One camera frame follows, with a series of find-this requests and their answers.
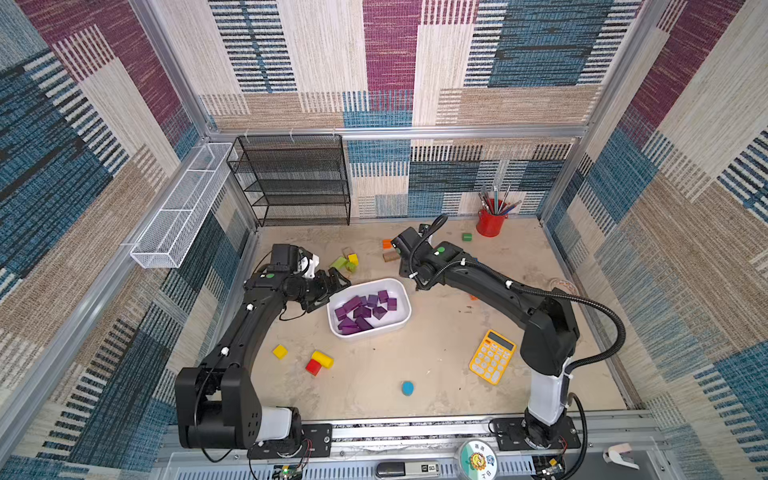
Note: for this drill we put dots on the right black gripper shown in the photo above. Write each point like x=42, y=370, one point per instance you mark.
x=405, y=241

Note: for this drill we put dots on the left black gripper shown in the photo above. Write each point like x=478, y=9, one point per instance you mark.
x=325, y=289

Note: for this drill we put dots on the white plastic storage bin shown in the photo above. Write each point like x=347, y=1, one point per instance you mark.
x=352, y=303

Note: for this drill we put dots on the long purple brick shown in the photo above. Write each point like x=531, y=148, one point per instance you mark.
x=348, y=327

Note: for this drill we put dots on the small purple cube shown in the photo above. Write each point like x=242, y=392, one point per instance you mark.
x=379, y=312

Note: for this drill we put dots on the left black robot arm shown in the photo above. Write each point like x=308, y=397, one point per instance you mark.
x=217, y=404

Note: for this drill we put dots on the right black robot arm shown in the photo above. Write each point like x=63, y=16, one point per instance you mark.
x=550, y=330

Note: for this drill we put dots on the brown wooden brick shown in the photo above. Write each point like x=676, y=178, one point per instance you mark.
x=391, y=256

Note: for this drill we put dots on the lime green brick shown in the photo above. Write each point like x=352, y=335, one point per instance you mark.
x=340, y=263

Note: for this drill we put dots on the yellow small cube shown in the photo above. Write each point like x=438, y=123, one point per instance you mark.
x=280, y=351

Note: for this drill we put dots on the yellow cylinder block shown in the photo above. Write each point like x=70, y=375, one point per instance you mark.
x=324, y=360

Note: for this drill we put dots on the red cube block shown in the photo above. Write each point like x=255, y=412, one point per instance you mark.
x=313, y=367

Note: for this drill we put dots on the red pen cup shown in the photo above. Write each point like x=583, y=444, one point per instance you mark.
x=488, y=224

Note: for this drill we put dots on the yellow calculator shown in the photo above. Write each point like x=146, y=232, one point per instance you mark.
x=492, y=357

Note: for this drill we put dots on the blue round block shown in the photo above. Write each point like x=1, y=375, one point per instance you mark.
x=407, y=388

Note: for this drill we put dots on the roll of tape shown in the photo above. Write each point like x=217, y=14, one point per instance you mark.
x=564, y=285

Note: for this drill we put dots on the round green sticker badge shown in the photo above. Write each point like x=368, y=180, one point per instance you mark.
x=476, y=460

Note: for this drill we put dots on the black wire shelf rack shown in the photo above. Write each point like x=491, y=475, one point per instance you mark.
x=293, y=180

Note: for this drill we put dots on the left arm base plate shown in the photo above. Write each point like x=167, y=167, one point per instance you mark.
x=309, y=440

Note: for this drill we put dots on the white mesh wall basket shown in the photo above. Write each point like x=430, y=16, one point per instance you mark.
x=166, y=241

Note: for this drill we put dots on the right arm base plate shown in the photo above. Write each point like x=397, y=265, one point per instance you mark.
x=521, y=432

